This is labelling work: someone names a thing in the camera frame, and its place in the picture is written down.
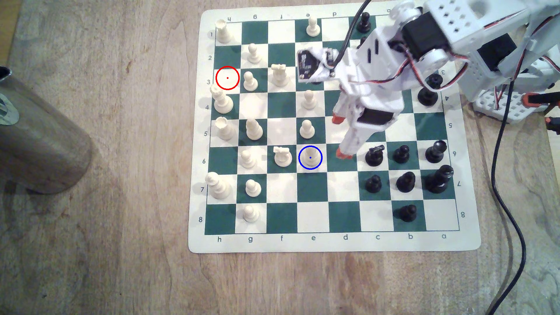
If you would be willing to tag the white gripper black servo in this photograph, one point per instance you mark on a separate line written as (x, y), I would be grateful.
(374, 117)

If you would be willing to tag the white chess pawn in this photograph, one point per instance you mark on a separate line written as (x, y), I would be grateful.
(253, 54)
(306, 130)
(252, 189)
(250, 82)
(310, 161)
(250, 214)
(309, 100)
(248, 160)

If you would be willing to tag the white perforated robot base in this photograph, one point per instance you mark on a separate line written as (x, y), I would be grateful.
(503, 107)

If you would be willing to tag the black chess knight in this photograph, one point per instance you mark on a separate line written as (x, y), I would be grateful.
(375, 156)

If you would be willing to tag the black chess pawn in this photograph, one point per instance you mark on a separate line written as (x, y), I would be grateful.
(364, 24)
(373, 184)
(408, 213)
(428, 95)
(362, 42)
(400, 155)

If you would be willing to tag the white chess knight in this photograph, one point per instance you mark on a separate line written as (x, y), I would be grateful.
(283, 157)
(280, 75)

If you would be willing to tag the black chess bishop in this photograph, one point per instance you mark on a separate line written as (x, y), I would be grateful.
(435, 152)

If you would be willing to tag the white chess bishop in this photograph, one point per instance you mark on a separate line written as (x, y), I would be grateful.
(254, 130)

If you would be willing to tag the green white chess board mat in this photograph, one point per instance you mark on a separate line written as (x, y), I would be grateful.
(313, 218)

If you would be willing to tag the black chess queen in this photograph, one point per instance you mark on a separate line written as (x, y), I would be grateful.
(438, 179)

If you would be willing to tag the white chess king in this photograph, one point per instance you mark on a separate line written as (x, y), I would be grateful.
(217, 186)

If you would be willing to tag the black pawn b7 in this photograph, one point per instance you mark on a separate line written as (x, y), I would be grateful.
(406, 183)

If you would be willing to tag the white pawn e1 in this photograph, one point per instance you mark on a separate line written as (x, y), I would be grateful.
(312, 28)

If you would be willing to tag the orange black clamp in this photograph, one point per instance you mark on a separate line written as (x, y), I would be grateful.
(531, 99)
(553, 124)

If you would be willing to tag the metal cylinder flask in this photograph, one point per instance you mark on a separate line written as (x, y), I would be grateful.
(39, 140)

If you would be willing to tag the small gripper camera board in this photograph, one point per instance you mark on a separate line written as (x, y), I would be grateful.
(308, 65)

